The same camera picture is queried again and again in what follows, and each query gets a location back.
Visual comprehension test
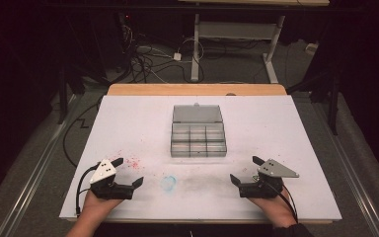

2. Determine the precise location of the black floor cable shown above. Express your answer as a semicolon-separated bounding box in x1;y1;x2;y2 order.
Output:
61;98;105;169

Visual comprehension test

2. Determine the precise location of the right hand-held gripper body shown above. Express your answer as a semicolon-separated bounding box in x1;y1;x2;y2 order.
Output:
238;158;300;199

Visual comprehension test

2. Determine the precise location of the black metal stand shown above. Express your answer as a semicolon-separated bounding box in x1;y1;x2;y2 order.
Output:
56;63;87;125
287;65;341;136

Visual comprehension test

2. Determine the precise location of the wooden table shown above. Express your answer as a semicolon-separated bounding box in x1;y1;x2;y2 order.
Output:
106;82;288;98

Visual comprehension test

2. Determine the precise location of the person's left hand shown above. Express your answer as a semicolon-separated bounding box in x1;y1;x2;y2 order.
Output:
81;189;124;215

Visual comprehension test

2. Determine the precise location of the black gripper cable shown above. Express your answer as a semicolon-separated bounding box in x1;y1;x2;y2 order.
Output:
265;181;300;225
75;161;102;217

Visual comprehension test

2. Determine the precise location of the aluminium floor rail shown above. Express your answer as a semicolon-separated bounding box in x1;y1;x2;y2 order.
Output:
310;97;379;237
2;94;82;237

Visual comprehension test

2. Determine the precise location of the white metal desk frame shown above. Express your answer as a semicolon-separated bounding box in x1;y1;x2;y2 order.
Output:
189;13;289;85

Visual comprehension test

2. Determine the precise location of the clear plastic compartment box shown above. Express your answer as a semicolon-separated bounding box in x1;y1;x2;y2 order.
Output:
170;103;228;159

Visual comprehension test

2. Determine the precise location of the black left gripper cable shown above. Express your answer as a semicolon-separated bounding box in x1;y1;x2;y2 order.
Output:
75;161;102;217

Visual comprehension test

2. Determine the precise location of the bundle of floor cables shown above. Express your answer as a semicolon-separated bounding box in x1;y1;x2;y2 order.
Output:
116;24;205;85

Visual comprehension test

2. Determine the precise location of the white table cover board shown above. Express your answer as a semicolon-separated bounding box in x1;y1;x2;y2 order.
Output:
58;95;343;222

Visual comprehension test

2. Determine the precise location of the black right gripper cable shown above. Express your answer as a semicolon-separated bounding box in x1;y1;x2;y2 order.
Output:
265;181;300;225

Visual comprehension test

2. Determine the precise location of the person's right hand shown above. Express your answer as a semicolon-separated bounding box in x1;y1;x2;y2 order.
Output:
248;188;299;229

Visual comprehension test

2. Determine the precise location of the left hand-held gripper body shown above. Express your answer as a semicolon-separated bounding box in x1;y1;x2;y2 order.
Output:
89;158;135;201

